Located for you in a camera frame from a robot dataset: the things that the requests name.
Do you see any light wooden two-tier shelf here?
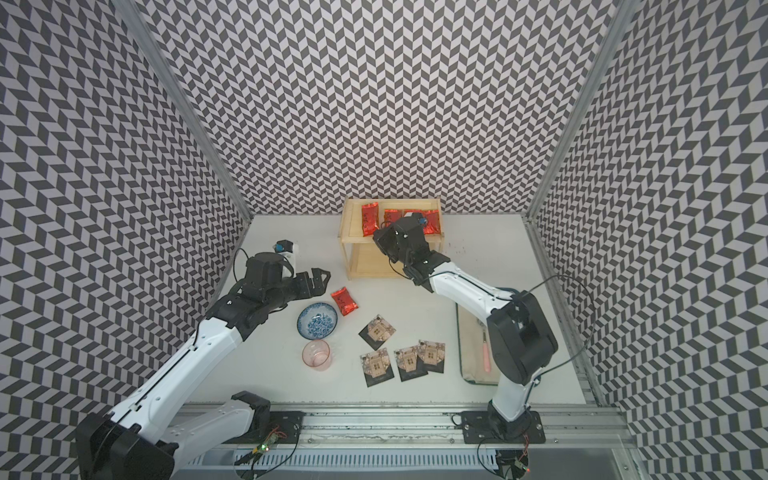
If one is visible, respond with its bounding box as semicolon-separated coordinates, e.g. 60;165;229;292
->
338;198;442;280

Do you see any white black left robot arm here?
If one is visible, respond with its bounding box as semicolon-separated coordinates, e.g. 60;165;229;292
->
75;241;331;479

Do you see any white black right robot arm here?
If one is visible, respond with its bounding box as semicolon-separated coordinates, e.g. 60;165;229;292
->
373;213;559;427

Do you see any black tea bag house print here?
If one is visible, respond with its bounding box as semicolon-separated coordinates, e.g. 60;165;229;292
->
395;346;428;381
360;348;394;388
359;315;396;351
418;340;446;373

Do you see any blue patterned ceramic bowl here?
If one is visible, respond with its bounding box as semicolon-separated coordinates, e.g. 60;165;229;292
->
297;302;338;340

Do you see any pink translucent cup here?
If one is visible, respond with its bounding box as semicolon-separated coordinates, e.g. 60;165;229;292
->
301;339;332;371

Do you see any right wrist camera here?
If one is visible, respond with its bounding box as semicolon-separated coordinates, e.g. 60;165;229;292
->
411;212;428;229

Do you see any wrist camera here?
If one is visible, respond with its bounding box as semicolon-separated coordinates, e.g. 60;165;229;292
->
273;239;295;257
411;212;428;229

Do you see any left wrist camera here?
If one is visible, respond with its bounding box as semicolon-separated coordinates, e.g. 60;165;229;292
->
273;239;295;257

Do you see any pink handled metal spoon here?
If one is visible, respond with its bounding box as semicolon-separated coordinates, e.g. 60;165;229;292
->
478;320;492;373

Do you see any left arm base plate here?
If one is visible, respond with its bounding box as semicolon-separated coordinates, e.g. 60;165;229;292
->
225;411;305;445

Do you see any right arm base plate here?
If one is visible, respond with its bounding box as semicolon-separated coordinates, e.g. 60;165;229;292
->
459;410;546;445

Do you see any aluminium mounting rail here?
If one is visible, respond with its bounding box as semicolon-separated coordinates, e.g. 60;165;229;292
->
185;404;647;479

